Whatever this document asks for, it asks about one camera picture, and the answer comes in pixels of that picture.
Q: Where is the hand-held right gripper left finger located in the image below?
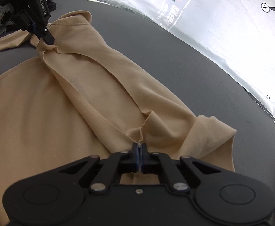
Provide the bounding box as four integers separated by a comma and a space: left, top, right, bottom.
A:
55, 143, 141, 193

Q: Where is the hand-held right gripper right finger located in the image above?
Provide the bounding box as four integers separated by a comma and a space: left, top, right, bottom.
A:
140, 143, 220, 192

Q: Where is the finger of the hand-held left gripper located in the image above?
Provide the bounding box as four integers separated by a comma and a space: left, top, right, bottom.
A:
29, 21, 55, 45

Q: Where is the beige shirt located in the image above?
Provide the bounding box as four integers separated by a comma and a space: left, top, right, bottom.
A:
0, 11, 237, 226

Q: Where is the white carrot print sheet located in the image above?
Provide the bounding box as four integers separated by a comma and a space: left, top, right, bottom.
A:
67, 0, 275, 138

